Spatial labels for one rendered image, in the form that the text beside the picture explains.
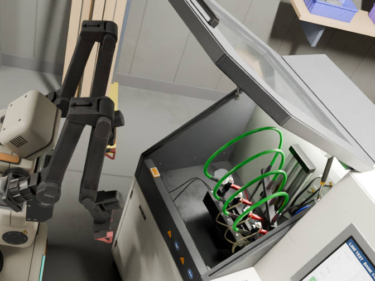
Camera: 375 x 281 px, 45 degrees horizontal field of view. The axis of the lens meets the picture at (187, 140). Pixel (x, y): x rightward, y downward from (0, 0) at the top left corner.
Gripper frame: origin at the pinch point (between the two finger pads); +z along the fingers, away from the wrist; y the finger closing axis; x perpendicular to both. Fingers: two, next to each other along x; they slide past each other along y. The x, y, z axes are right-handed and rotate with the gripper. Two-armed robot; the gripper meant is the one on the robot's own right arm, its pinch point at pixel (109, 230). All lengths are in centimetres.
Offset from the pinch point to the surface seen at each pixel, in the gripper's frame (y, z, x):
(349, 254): -26, 1, -84
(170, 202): 20.5, 16.3, -21.9
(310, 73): 58, -9, -94
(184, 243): 0.3, 18.9, -26.0
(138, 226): 31, 45, 0
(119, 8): 197, 13, 5
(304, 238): -14, 8, -72
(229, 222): 10, 25, -46
